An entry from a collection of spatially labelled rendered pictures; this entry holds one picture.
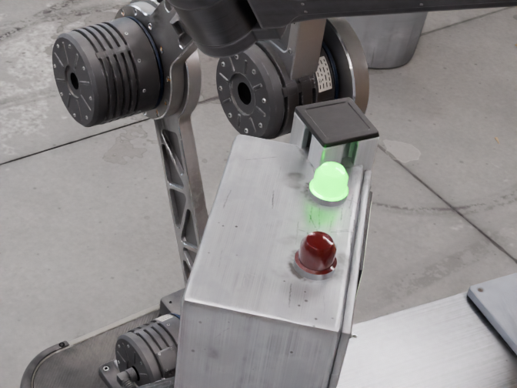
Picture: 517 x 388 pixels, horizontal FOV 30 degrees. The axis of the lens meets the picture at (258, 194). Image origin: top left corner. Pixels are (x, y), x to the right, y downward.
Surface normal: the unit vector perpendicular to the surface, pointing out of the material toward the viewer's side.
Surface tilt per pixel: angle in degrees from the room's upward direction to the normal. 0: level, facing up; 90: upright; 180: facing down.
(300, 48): 90
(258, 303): 0
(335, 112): 0
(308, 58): 90
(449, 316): 0
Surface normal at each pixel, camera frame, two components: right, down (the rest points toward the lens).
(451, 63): 0.11, -0.76
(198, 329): -0.17, 0.62
